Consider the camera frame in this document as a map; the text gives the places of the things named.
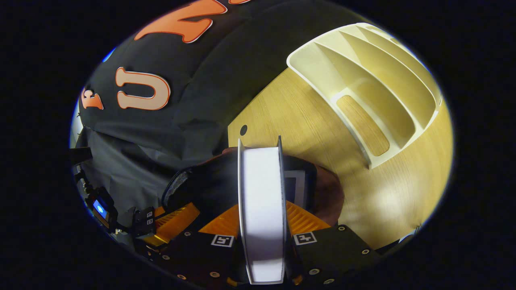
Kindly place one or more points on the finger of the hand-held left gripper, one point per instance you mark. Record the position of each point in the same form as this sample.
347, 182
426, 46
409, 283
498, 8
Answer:
143, 221

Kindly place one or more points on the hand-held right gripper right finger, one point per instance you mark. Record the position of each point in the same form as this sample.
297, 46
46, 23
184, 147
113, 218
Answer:
322, 257

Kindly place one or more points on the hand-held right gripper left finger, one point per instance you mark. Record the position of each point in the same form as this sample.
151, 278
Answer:
201, 257

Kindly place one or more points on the maroon schoolbag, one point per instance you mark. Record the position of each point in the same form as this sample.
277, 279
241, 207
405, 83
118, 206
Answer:
328, 193

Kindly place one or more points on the white bookshelf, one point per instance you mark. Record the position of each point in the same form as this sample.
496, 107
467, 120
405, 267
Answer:
383, 92

